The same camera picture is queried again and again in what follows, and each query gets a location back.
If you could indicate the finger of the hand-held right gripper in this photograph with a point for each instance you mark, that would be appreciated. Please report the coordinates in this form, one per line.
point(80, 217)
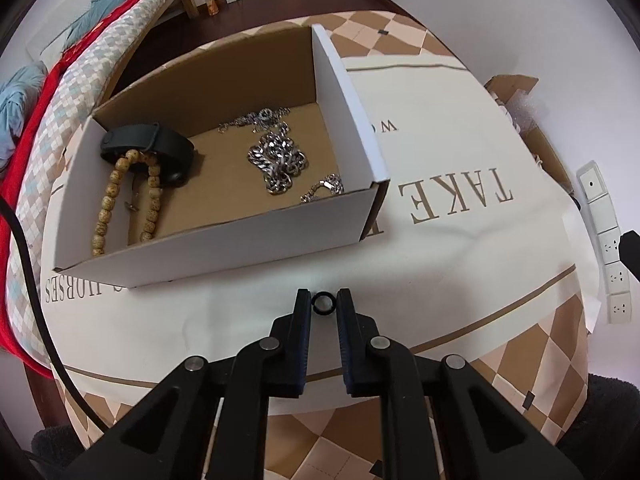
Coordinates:
point(631, 252)

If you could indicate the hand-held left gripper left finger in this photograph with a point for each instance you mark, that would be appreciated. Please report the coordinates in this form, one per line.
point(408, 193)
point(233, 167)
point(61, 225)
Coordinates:
point(300, 350)

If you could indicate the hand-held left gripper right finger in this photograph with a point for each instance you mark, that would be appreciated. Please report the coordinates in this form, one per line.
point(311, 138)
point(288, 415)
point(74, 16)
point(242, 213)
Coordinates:
point(345, 350)

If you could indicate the white cardboard box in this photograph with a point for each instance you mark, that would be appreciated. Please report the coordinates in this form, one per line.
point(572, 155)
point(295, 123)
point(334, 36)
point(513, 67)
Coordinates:
point(250, 250)

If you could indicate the small metal earring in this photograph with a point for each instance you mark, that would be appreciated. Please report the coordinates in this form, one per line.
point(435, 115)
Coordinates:
point(131, 205)

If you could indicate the black smart band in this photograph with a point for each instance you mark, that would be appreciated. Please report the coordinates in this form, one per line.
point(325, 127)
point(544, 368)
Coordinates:
point(140, 136)

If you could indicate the white power strip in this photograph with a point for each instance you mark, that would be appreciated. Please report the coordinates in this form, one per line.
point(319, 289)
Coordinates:
point(602, 220)

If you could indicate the brown cardboard carton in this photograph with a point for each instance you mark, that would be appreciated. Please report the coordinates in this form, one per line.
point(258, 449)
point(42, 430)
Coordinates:
point(545, 145)

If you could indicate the diamond pattern printed tablecloth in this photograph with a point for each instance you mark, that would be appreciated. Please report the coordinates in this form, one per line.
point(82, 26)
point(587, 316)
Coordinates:
point(450, 260)

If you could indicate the dark fuzzy cloth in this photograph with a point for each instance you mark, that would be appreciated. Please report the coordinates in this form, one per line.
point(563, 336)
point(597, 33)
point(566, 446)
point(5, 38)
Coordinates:
point(615, 410)

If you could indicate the orange drink bottle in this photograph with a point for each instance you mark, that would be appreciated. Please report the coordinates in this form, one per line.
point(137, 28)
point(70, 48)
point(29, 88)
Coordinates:
point(211, 5)

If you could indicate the checkered quilt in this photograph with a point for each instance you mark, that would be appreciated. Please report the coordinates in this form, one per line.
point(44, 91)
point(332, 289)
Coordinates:
point(75, 70)

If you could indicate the light blue duvet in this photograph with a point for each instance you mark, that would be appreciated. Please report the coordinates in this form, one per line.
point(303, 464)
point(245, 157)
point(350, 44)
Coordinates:
point(15, 110)

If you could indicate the light blue blanket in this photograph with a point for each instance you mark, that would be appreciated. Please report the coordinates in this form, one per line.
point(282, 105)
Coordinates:
point(110, 5)

